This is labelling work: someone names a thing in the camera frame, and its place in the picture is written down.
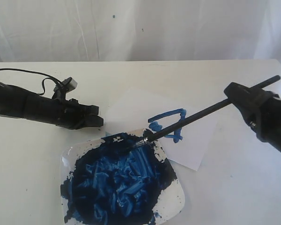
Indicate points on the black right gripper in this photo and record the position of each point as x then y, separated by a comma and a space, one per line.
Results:
261, 109

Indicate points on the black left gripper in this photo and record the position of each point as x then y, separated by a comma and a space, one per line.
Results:
72, 115

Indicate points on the black paintbrush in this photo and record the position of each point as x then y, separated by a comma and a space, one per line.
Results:
165, 131

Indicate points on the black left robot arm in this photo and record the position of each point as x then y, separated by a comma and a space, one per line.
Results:
16, 102

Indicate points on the white paper sheet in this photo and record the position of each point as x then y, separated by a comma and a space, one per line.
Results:
135, 107

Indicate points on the white square plate blue paint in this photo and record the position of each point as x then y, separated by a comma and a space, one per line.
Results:
110, 181

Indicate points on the white backdrop cloth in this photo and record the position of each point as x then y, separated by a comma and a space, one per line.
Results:
127, 30

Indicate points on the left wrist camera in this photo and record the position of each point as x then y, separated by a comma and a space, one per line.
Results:
68, 85

